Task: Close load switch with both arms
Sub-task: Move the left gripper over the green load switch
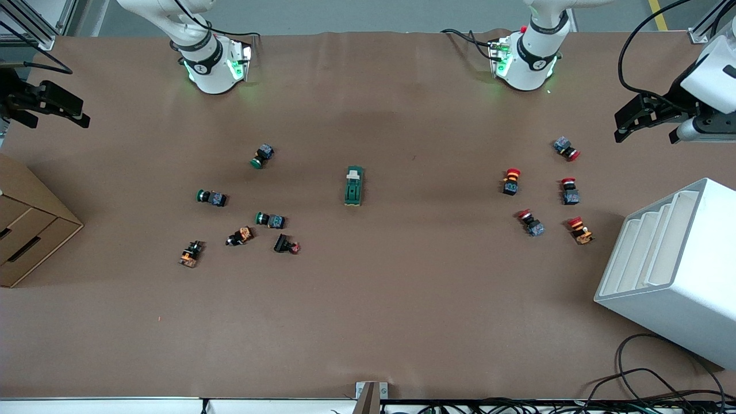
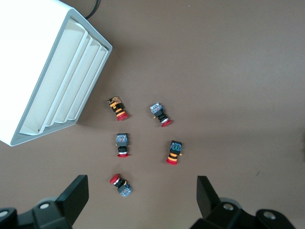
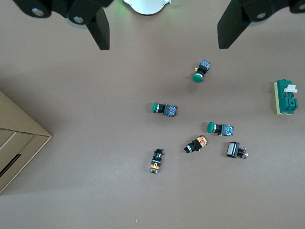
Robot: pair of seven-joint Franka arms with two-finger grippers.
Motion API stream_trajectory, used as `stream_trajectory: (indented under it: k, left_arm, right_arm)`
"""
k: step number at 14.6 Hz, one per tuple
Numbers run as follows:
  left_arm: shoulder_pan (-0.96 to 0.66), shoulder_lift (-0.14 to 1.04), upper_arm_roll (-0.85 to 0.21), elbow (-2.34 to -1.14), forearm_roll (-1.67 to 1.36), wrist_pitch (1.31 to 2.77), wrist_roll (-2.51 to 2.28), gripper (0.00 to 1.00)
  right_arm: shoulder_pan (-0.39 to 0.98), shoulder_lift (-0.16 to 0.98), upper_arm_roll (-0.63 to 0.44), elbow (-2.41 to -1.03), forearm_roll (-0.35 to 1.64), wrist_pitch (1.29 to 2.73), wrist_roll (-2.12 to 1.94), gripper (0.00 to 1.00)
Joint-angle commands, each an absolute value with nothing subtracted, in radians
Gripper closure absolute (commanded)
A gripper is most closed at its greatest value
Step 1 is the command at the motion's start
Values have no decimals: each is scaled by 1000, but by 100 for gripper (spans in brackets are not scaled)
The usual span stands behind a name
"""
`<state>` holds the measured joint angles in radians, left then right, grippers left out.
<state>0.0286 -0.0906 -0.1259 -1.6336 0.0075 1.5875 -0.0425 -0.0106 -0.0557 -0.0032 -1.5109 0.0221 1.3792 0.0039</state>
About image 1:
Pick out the green load switch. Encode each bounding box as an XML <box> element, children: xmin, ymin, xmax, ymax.
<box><xmin>344</xmin><ymin>166</ymin><xmax>365</xmax><ymax>206</ymax></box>

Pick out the brown cardboard box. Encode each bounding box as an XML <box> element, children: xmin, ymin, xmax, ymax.
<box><xmin>0</xmin><ymin>152</ymin><xmax>85</xmax><ymax>288</ymax></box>

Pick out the white slotted rack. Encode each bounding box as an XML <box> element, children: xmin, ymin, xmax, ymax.
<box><xmin>594</xmin><ymin>178</ymin><xmax>736</xmax><ymax>370</ymax></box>

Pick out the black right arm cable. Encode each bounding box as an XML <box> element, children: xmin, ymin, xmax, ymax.
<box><xmin>0</xmin><ymin>60</ymin><xmax>74</xmax><ymax>75</ymax></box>

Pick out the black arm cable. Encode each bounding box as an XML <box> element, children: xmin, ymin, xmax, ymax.
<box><xmin>0</xmin><ymin>60</ymin><xmax>74</xmax><ymax>75</ymax></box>
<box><xmin>618</xmin><ymin>0</ymin><xmax>691</xmax><ymax>98</ymax></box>

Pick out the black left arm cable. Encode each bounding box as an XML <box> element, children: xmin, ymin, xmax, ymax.
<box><xmin>618</xmin><ymin>0</ymin><xmax>691</xmax><ymax>98</ymax></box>

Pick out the black right base cable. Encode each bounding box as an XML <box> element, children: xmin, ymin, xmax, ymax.
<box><xmin>172</xmin><ymin>0</ymin><xmax>263</xmax><ymax>40</ymax></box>

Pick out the black base cable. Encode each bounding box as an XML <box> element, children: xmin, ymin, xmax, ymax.
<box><xmin>172</xmin><ymin>0</ymin><xmax>263</xmax><ymax>40</ymax></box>
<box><xmin>440</xmin><ymin>28</ymin><xmax>496</xmax><ymax>61</ymax></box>

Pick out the black left base cable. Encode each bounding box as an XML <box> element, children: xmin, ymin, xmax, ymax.
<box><xmin>440</xmin><ymin>28</ymin><xmax>496</xmax><ymax>61</ymax></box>

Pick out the black looped floor cable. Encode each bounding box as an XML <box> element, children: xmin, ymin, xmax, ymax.
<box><xmin>586</xmin><ymin>333</ymin><xmax>728</xmax><ymax>403</ymax></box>

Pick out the black cable bundle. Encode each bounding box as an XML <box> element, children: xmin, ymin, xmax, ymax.
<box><xmin>379</xmin><ymin>396</ymin><xmax>736</xmax><ymax>414</ymax></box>

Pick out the metal table bracket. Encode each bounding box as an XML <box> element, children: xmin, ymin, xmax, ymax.
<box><xmin>355</xmin><ymin>382</ymin><xmax>389</xmax><ymax>414</ymax></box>

